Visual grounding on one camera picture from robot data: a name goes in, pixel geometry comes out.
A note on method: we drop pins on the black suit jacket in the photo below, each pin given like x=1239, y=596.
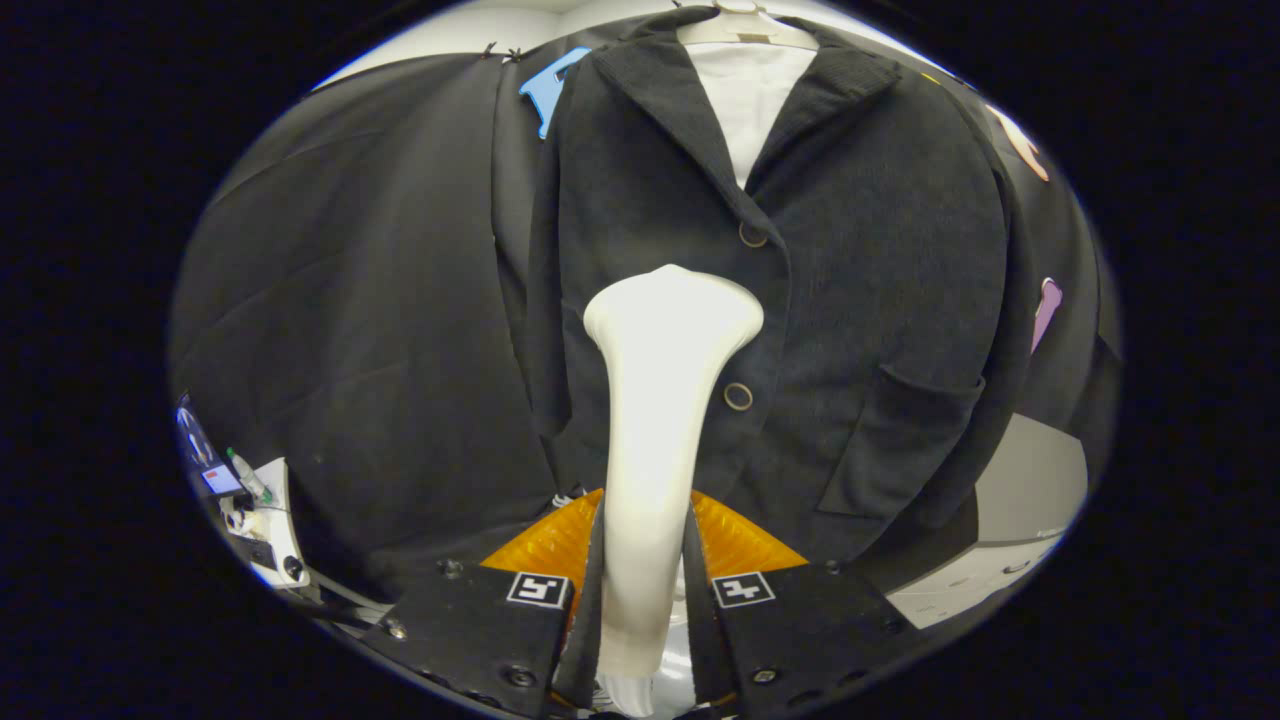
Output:
x=880, y=300

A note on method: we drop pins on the beige clothes hanger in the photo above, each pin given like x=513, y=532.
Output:
x=745, y=28

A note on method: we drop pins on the grey cabinet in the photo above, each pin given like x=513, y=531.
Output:
x=1030, y=480

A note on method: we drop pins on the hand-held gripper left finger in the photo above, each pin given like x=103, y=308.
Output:
x=585, y=640

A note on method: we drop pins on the small blue screen device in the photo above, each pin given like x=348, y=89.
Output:
x=220, y=480

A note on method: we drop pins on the white garment steamer head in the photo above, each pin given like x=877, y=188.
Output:
x=655, y=430

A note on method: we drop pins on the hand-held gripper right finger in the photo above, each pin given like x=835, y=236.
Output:
x=705, y=640

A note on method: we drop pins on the black backdrop cloth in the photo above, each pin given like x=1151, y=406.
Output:
x=350, y=300

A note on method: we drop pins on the green tipped bottle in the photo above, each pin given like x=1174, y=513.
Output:
x=250, y=478

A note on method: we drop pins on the black binder clip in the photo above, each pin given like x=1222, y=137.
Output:
x=503, y=52

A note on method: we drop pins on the white side table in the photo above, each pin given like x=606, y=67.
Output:
x=280, y=535

